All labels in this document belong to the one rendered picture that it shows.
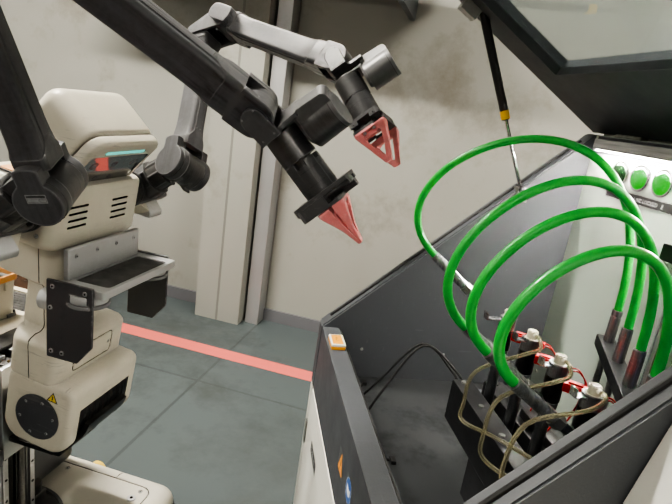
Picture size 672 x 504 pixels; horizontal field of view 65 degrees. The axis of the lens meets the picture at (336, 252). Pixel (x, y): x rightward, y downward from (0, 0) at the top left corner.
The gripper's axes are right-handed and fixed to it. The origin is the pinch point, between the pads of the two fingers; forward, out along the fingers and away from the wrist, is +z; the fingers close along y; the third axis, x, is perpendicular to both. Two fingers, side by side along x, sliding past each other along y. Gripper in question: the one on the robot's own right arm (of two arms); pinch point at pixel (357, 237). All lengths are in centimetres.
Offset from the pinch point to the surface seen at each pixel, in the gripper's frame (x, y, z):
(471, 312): -12.7, 9.1, 15.0
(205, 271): 226, -139, -7
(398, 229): 231, -26, 41
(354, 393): 3.9, -17.9, 23.0
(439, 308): 37.4, -2.1, 29.5
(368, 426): -5.2, -15.6, 25.2
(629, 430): -27.3, 17.0, 29.4
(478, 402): 3.9, -0.8, 35.8
